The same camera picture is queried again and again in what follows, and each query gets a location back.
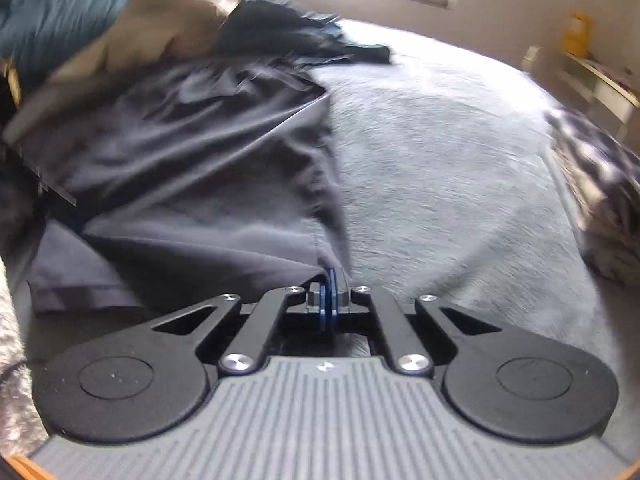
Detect dark navy shorts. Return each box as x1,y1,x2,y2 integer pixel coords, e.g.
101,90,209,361
3,58,350,313

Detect dark teal garment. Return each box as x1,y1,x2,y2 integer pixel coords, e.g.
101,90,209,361
214,0,392,66

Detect black white patterned cloth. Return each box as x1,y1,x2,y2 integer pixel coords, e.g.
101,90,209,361
544,107,639,287

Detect cream fleece blanket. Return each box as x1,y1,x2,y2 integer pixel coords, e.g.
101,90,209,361
44,0,252,86

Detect white shelf unit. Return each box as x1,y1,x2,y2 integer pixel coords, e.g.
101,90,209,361
521,46,639,142

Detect yellow box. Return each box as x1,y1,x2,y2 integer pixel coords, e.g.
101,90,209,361
562,13,594,58

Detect blue pillow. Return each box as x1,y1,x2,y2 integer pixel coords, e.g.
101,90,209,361
1,0,127,92

